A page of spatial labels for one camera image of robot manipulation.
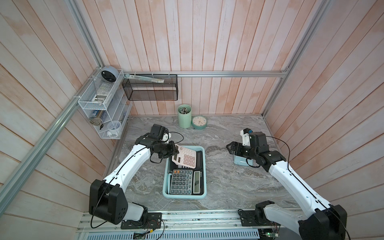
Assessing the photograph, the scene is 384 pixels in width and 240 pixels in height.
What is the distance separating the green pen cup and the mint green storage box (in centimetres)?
27

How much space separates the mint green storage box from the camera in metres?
0.73

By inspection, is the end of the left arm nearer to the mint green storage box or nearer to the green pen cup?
the mint green storage box

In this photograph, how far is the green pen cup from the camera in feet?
3.37
